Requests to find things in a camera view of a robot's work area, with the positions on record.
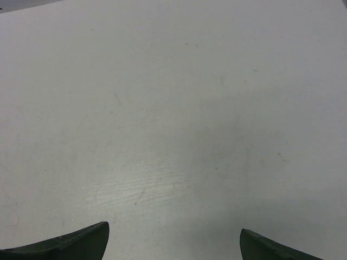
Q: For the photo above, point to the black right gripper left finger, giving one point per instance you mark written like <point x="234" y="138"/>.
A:
<point x="87" y="243"/>

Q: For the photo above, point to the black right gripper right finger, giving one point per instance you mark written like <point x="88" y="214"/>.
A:
<point x="254" y="246"/>

